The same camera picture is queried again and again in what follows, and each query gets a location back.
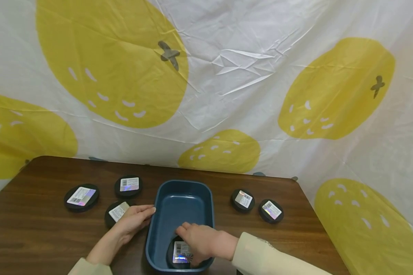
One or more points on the person's right hand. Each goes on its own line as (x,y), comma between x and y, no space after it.
(208,242)

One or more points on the person's left hand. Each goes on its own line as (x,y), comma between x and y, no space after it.
(132,222)

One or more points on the person's right fingers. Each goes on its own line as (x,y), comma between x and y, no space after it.
(186,232)

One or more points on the person's left fingers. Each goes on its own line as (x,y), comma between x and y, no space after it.
(143,211)

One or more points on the black round labelled tin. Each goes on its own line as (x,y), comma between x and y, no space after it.
(177,253)
(271,210)
(116,212)
(81,197)
(243,199)
(128,185)

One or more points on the person's left forearm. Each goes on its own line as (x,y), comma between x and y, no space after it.
(101,252)

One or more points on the person's right forearm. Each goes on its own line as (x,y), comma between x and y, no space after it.
(265,258)

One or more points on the blue rectangular plastic tray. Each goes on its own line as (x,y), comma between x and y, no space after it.
(179,204)

